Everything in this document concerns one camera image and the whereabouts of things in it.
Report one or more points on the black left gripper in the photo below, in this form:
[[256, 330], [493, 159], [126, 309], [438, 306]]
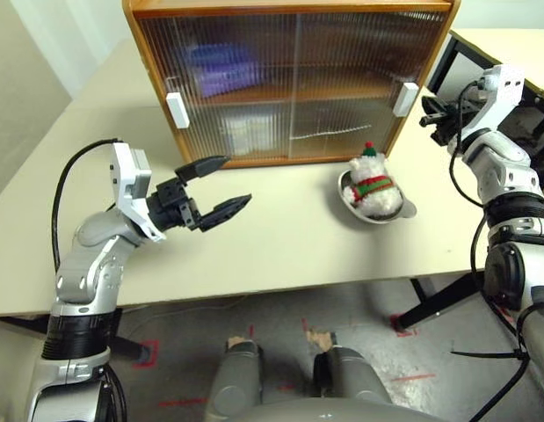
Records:
[[170, 206]]

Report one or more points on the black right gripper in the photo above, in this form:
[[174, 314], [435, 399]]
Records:
[[445, 132]]

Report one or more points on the white labelled plastic bottle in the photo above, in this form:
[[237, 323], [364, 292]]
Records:
[[259, 132]]

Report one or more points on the ribbed clear sliding door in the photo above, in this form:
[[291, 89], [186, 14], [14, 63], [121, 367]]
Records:
[[166, 53], [350, 57]]

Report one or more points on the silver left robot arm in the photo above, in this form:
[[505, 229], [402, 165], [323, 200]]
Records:
[[91, 264]]

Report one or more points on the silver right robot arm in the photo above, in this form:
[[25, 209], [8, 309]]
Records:
[[509, 167]]

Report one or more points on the white plush toy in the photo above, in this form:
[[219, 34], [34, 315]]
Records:
[[377, 193]]

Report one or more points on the purple box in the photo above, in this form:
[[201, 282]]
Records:
[[223, 77]]

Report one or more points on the wooden cabinet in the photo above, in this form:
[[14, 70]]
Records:
[[298, 5]]

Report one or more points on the metal bowl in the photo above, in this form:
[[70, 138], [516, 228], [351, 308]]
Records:
[[408, 212]]

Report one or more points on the black table leg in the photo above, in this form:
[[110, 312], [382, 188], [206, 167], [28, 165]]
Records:
[[126, 347], [430, 303]]

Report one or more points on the grey left robot leg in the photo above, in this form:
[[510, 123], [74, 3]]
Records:
[[236, 378]]

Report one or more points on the grey robot leg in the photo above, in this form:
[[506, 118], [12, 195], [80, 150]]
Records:
[[350, 378], [236, 378]]

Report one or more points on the grey right robot leg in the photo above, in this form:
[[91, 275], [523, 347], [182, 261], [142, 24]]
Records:
[[350, 378]]

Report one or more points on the black zip tie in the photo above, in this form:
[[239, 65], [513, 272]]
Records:
[[487, 354]]

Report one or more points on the silver robot torso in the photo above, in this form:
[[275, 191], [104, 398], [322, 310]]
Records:
[[333, 411]]

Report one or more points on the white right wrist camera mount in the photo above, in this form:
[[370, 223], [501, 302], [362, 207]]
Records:
[[504, 96]]

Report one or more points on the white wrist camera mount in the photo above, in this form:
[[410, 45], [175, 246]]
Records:
[[126, 184], [504, 96]]

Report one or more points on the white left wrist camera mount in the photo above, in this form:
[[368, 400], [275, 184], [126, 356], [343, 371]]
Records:
[[126, 184]]

